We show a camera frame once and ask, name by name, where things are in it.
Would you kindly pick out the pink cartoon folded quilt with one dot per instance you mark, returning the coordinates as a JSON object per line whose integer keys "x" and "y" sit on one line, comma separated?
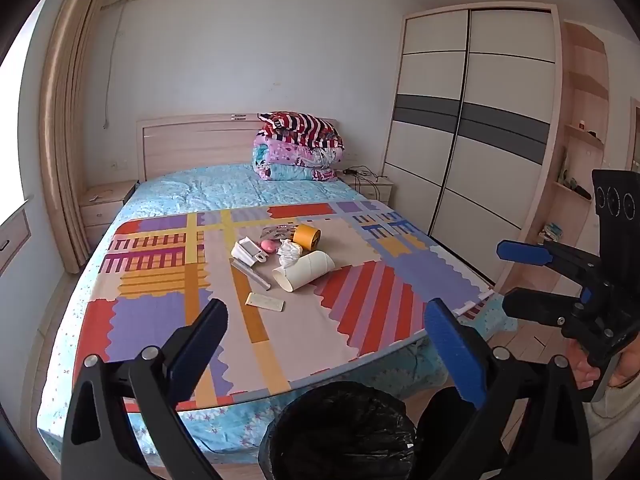
{"x": 292, "y": 162}

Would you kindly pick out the blue shelf items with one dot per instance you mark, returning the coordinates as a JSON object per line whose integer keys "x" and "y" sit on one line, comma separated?
{"x": 552, "y": 232}

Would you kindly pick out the yellow tape roll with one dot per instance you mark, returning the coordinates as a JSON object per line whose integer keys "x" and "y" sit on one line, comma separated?
{"x": 306, "y": 237}

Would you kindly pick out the white sliding door wardrobe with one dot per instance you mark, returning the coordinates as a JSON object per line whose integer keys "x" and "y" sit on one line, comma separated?
{"x": 470, "y": 125}

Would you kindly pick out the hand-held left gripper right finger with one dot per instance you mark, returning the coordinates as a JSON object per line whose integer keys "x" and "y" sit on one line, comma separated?
{"x": 452, "y": 345}

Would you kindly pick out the silver blister pack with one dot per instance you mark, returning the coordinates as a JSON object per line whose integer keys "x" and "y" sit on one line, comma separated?
{"x": 274, "y": 234}

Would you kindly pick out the dark shelf item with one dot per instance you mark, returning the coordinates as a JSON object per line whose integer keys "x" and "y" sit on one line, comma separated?
{"x": 575, "y": 187}

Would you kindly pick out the wooden drawer cabinet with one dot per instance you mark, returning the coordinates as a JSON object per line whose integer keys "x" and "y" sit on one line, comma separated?
{"x": 12, "y": 237}

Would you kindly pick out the bin with black bag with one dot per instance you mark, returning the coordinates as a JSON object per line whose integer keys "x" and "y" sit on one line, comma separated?
{"x": 340, "y": 435}

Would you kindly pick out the colourful patterned blanket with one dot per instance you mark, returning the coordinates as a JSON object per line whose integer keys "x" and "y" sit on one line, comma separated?
{"x": 300, "y": 330}

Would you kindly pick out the crumpled white tissue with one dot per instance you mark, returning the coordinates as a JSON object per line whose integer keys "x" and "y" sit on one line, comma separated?
{"x": 289, "y": 254}

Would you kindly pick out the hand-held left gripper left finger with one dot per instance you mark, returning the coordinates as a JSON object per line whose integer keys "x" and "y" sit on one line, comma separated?
{"x": 200, "y": 345}

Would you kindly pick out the beige curtain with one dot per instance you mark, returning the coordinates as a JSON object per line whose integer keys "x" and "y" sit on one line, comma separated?
{"x": 70, "y": 135}

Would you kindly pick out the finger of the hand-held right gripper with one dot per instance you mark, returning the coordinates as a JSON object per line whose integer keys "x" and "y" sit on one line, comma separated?
{"x": 522, "y": 252}
{"x": 535, "y": 305}

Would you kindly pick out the long white strip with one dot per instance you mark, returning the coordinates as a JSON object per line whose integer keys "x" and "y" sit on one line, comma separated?
{"x": 252, "y": 276}

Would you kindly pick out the wooden bed, blue sheet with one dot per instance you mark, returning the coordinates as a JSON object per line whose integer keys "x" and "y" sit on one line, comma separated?
{"x": 215, "y": 187}

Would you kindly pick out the white card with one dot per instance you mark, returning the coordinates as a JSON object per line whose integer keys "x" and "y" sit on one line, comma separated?
{"x": 265, "y": 302}

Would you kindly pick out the wooden corner shelf unit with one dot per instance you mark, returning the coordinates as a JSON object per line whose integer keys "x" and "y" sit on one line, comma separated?
{"x": 580, "y": 110}

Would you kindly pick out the wooden nightstand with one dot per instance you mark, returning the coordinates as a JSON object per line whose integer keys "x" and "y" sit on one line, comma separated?
{"x": 375, "y": 191}
{"x": 102, "y": 207}

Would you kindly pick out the white paper tube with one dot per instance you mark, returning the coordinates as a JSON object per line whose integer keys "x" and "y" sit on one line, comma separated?
{"x": 305, "y": 269}

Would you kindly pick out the person's right hand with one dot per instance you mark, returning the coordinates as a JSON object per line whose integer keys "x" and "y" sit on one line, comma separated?
{"x": 582, "y": 370}

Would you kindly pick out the wooden bed headboard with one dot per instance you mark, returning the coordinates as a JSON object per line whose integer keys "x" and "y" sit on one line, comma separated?
{"x": 200, "y": 147}

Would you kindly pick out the striped folded quilt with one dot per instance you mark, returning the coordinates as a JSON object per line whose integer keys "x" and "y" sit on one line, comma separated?
{"x": 300, "y": 127}

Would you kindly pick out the window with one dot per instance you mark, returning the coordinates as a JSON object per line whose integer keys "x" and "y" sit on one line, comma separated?
{"x": 20, "y": 135}

